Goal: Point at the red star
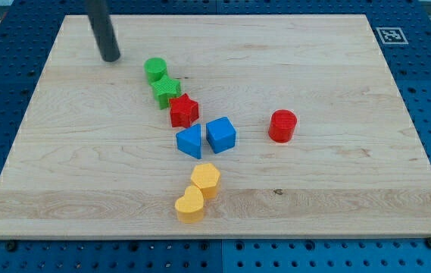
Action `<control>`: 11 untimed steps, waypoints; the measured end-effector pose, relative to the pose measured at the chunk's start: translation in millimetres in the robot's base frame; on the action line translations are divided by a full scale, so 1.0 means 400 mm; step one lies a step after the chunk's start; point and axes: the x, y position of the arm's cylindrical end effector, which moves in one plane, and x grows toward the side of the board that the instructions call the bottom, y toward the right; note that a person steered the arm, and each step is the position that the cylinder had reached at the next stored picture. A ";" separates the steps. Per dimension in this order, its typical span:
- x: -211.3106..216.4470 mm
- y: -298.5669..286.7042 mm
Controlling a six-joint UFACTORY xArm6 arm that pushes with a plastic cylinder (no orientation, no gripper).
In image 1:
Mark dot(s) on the red star block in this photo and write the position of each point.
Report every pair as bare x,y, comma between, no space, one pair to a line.
183,111

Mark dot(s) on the green star block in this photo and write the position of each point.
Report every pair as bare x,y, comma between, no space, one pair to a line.
165,89

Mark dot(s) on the blue cube block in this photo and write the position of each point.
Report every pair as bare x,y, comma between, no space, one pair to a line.
220,134

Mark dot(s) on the blue triangle block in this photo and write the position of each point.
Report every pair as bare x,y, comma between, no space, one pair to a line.
189,141

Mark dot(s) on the yellow hexagon block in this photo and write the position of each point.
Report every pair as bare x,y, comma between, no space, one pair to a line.
206,177

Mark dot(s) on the red cylinder block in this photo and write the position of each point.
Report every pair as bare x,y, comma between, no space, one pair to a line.
282,125

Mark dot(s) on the yellow heart block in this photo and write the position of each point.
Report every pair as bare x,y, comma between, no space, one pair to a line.
190,206

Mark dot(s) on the green cylinder block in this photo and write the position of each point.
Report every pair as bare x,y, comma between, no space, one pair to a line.
155,68

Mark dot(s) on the light wooden board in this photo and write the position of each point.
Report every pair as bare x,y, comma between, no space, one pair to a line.
96,159

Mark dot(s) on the black cylindrical pointer rod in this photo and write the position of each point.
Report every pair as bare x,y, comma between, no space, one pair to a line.
100,21

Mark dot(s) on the white fiducial marker tag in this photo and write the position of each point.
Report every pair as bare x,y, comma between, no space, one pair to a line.
391,36

